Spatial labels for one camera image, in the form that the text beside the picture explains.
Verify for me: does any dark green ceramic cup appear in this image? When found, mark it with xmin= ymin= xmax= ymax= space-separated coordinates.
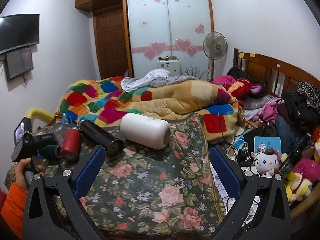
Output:
xmin=38 ymin=140 xmax=61 ymax=161

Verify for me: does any orange sleeved left forearm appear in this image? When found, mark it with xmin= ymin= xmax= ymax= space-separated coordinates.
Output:
xmin=1 ymin=183 xmax=27 ymax=239

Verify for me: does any red cylindrical cup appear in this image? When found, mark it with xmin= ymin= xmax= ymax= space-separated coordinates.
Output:
xmin=60 ymin=128 xmax=81 ymax=162

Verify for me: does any left hand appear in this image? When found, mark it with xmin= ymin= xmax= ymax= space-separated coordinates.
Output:
xmin=15 ymin=158 xmax=46 ymax=193

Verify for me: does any yellow plush toy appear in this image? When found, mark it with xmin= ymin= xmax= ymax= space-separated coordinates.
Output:
xmin=285 ymin=172 xmax=312 ymax=204

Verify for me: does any white cat plush toy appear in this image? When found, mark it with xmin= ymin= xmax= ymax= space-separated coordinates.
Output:
xmin=251 ymin=148 xmax=281 ymax=178

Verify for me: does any black thermos bottle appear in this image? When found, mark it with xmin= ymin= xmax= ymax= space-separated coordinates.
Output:
xmin=79 ymin=120 xmax=124 ymax=159

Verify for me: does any light blue booklet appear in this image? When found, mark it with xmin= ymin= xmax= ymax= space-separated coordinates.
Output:
xmin=253 ymin=136 xmax=282 ymax=156

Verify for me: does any colourful patchwork blanket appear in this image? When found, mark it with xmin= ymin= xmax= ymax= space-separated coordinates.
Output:
xmin=54 ymin=77 xmax=243 ymax=142

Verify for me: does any red plush toy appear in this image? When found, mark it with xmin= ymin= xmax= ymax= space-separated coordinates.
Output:
xmin=228 ymin=78 xmax=263 ymax=100

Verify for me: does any white thermos bottle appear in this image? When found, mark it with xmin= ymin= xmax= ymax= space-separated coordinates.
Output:
xmin=119 ymin=113 xmax=170 ymax=150

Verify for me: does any wooden bed headboard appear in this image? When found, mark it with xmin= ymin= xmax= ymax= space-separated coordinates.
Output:
xmin=233 ymin=48 xmax=319 ymax=97

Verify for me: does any brown wooden door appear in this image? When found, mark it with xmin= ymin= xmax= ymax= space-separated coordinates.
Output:
xmin=93 ymin=7 xmax=128 ymax=79

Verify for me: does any white grey striped cloth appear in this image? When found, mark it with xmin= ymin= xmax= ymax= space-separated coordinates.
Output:
xmin=120 ymin=69 xmax=198 ymax=92

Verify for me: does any small white cabinet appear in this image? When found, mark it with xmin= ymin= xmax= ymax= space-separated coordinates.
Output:
xmin=157 ymin=59 xmax=181 ymax=76

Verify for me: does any grey standing fan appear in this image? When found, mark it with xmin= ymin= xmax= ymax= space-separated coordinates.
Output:
xmin=203 ymin=31 xmax=228 ymax=81

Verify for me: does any white sliding wardrobe with hearts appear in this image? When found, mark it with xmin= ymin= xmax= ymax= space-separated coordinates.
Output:
xmin=126 ymin=0 xmax=213 ymax=81

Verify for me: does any yellow padded bed rail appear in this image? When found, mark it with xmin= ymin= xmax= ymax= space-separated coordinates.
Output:
xmin=25 ymin=107 xmax=54 ymax=124

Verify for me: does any small black wall monitor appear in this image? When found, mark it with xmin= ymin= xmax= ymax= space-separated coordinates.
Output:
xmin=5 ymin=47 xmax=34 ymax=81

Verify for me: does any large black wall television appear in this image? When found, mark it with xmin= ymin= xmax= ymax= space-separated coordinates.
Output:
xmin=0 ymin=14 xmax=40 ymax=54

